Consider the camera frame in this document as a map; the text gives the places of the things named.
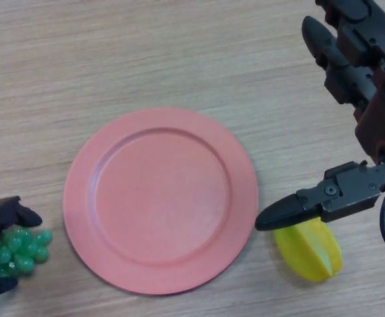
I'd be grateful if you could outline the green grape bunch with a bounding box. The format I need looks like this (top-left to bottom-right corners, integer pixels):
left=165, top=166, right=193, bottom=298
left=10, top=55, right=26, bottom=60
left=0, top=227, right=53, bottom=281

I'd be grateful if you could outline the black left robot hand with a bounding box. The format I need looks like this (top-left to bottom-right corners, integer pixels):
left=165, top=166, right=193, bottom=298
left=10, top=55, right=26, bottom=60
left=0, top=195, right=44, bottom=306

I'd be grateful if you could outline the pink round plate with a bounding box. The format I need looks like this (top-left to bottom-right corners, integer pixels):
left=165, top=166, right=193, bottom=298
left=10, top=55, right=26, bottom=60
left=62, top=106, right=259, bottom=296

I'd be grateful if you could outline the yellow starfruit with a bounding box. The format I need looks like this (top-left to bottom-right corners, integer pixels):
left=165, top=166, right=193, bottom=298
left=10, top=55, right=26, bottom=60
left=273, top=219, right=344, bottom=284

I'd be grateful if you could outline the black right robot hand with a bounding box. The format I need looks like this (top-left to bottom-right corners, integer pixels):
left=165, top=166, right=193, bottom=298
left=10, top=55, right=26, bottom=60
left=254, top=0, right=385, bottom=232

